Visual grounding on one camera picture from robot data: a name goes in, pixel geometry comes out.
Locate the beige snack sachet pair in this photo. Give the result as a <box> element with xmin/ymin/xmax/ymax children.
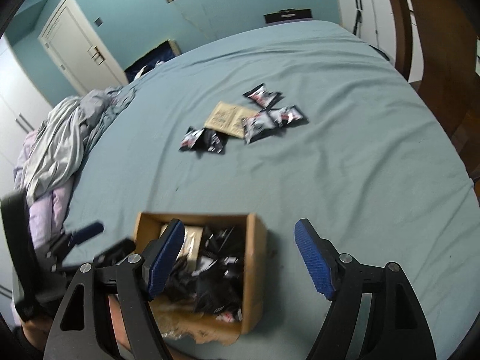
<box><xmin>204</xmin><ymin>102</ymin><xmax>258</xmax><ymax>139</ymax></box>
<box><xmin>159</xmin><ymin>221</ymin><xmax>203</xmax><ymax>273</ymax></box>

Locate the black foil snack packet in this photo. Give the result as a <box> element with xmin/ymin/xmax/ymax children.
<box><xmin>163</xmin><ymin>226</ymin><xmax>246</xmax><ymax>322</ymax></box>

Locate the white bedroom door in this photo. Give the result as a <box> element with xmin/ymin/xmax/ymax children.
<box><xmin>38</xmin><ymin>0</ymin><xmax>128</xmax><ymax>95</ymax></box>

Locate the lilac duvet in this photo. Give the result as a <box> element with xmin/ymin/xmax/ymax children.
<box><xmin>13</xmin><ymin>130</ymin><xmax>74</xmax><ymax>249</ymax></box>

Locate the brown cardboard box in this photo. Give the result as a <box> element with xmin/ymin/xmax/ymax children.
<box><xmin>134</xmin><ymin>212</ymin><xmax>267</xmax><ymax>345</ymax></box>

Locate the crumpled grey blanket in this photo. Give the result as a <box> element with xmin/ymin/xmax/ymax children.
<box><xmin>19</xmin><ymin>86</ymin><xmax>136</xmax><ymax>205</ymax></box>

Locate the near black white snack packet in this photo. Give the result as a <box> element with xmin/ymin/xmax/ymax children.
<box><xmin>179</xmin><ymin>127</ymin><xmax>204</xmax><ymax>151</ymax></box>

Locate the black white snack packet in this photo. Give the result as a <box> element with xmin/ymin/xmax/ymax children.
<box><xmin>179</xmin><ymin>127</ymin><xmax>204</xmax><ymax>151</ymax></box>
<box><xmin>241</xmin><ymin>111</ymin><xmax>279</xmax><ymax>145</ymax></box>
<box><xmin>242</xmin><ymin>83</ymin><xmax>282</xmax><ymax>110</ymax></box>
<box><xmin>268</xmin><ymin>105</ymin><xmax>308</xmax><ymax>128</ymax></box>

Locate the black packet under white one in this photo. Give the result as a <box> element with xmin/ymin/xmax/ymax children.
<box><xmin>199</xmin><ymin>128</ymin><xmax>229</xmax><ymax>155</ymax></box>

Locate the white wardrobe left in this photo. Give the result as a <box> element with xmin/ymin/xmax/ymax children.
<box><xmin>0</xmin><ymin>33</ymin><xmax>54</xmax><ymax>301</ymax></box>

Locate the white wardrobe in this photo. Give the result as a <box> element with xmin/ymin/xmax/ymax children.
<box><xmin>0</xmin><ymin>33</ymin><xmax>54</xmax><ymax>301</ymax></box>
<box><xmin>333</xmin><ymin>0</ymin><xmax>425</xmax><ymax>83</ymax></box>

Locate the teal bed sheet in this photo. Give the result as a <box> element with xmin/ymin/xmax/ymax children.
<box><xmin>65</xmin><ymin>21</ymin><xmax>479</xmax><ymax>359</ymax></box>

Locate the right black white snack packet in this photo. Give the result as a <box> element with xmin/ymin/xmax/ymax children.
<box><xmin>268</xmin><ymin>105</ymin><xmax>308</xmax><ymax>128</ymax></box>

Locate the middle black white snack packet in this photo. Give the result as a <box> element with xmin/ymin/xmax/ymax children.
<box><xmin>241</xmin><ymin>111</ymin><xmax>279</xmax><ymax>145</ymax></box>

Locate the far black white snack packet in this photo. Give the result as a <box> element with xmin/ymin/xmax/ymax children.
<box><xmin>242</xmin><ymin>83</ymin><xmax>282</xmax><ymax>110</ymax></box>

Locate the dark navy framed bedside item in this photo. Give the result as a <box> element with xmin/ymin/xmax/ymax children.
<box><xmin>124</xmin><ymin>40</ymin><xmax>182</xmax><ymax>83</ymax></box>

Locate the black bag behind bed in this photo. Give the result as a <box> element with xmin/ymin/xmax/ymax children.
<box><xmin>264</xmin><ymin>9</ymin><xmax>312</xmax><ymax>25</ymax></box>

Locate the white wardrobe right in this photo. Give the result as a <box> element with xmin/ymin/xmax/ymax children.
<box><xmin>333</xmin><ymin>0</ymin><xmax>425</xmax><ymax>83</ymax></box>

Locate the brown wooden furniture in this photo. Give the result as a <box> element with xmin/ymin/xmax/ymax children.
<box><xmin>390</xmin><ymin>0</ymin><xmax>479</xmax><ymax>180</ymax></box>

